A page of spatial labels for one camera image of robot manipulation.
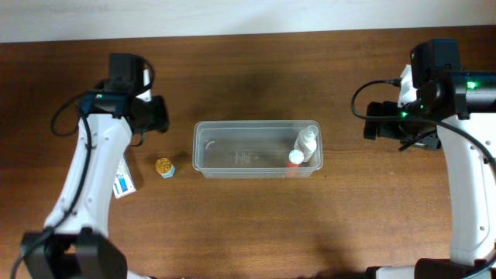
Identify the small gold lid jar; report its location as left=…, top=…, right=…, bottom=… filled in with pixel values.
left=155, top=158, right=175, bottom=178

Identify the white medicine box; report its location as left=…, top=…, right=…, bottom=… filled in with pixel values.
left=112, top=155, right=136, bottom=198

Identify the white spray bottle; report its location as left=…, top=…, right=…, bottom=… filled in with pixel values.
left=294, top=125, right=319, bottom=162

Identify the orange tube white cap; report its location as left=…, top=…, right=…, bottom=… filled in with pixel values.
left=286, top=150, right=305, bottom=177

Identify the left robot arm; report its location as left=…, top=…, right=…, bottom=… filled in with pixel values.
left=10, top=53, right=170, bottom=278

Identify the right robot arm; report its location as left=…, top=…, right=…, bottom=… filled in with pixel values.
left=362, top=39, right=495, bottom=278

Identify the clear plastic container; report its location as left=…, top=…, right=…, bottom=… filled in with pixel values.
left=192, top=120, right=324, bottom=178

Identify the right black cable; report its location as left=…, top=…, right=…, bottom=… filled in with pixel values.
left=350, top=78, right=496, bottom=171

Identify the black cable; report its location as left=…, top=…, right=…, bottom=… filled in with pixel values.
left=350, top=78, right=496, bottom=171
left=9, top=91, right=98, bottom=279

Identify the left black cable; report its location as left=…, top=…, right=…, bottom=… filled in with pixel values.
left=9, top=91, right=98, bottom=279

